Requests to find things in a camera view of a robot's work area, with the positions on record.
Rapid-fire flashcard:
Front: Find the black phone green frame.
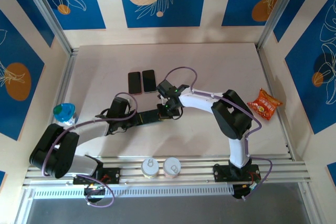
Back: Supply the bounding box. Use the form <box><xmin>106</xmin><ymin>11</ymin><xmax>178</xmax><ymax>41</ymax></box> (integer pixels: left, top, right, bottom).
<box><xmin>136</xmin><ymin>109</ymin><xmax>162</xmax><ymax>126</ymax></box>

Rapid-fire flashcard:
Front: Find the orange snack bag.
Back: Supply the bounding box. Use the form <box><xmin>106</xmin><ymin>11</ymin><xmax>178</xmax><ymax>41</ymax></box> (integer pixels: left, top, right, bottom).
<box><xmin>247</xmin><ymin>88</ymin><xmax>284</xmax><ymax>122</ymax></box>

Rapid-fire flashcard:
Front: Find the cream pull-tab can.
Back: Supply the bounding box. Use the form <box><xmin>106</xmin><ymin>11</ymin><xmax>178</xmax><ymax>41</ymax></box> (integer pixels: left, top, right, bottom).
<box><xmin>141</xmin><ymin>157</ymin><xmax>160</xmax><ymax>180</ymax></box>

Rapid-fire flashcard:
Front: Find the white slotted cable duct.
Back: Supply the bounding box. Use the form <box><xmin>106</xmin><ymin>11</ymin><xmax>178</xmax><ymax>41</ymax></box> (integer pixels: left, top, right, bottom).
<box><xmin>33</xmin><ymin>184</ymin><xmax>235</xmax><ymax>200</ymax></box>

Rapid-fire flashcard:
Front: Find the right white can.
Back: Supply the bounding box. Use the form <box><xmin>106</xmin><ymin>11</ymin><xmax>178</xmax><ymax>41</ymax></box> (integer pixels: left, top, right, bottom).
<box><xmin>162</xmin><ymin>157</ymin><xmax>182</xmax><ymax>179</ymax></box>

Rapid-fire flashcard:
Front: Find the aluminium side rail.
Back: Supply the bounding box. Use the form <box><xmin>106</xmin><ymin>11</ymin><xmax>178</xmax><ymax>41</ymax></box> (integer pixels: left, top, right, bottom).
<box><xmin>38</xmin><ymin>47</ymin><xmax>80</xmax><ymax>161</ymax></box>
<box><xmin>255</xmin><ymin>42</ymin><xmax>294</xmax><ymax>161</ymax></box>

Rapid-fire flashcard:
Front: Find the aluminium corner post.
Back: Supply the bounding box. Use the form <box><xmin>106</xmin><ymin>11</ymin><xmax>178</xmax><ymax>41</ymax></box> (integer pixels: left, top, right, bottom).
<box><xmin>19</xmin><ymin>0</ymin><xmax>74</xmax><ymax>55</ymax></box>
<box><xmin>258</xmin><ymin>0</ymin><xmax>299</xmax><ymax>49</ymax></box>

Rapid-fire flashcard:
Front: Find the black phone pink edge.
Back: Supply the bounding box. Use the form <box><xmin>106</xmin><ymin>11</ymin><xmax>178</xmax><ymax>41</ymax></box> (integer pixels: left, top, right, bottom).
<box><xmin>128</xmin><ymin>71</ymin><xmax>143</xmax><ymax>95</ymax></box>

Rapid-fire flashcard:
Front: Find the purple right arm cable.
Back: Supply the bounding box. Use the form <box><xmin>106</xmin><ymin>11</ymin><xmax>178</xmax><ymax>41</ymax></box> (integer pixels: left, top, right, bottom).
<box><xmin>165</xmin><ymin>67</ymin><xmax>274</xmax><ymax>201</ymax></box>

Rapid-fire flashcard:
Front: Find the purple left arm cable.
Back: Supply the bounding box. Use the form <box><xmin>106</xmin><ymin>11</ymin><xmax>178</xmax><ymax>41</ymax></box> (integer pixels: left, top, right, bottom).
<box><xmin>41</xmin><ymin>92</ymin><xmax>138</xmax><ymax>207</ymax></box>

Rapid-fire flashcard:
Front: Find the aluminium rail base frame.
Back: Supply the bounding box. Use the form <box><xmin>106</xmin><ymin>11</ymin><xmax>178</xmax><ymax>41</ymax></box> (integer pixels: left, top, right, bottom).
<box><xmin>22</xmin><ymin>155</ymin><xmax>313</xmax><ymax>190</ymax></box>

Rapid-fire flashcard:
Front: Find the blue bottle green cap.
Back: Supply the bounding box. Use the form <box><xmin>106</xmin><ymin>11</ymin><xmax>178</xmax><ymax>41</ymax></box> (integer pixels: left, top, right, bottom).
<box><xmin>52</xmin><ymin>102</ymin><xmax>79</xmax><ymax>126</ymax></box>

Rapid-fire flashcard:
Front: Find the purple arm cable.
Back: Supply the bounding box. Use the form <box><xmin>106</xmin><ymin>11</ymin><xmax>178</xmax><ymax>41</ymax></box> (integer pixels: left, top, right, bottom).
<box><xmin>165</xmin><ymin>67</ymin><xmax>274</xmax><ymax>201</ymax></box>
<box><xmin>41</xmin><ymin>92</ymin><xmax>138</xmax><ymax>207</ymax></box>

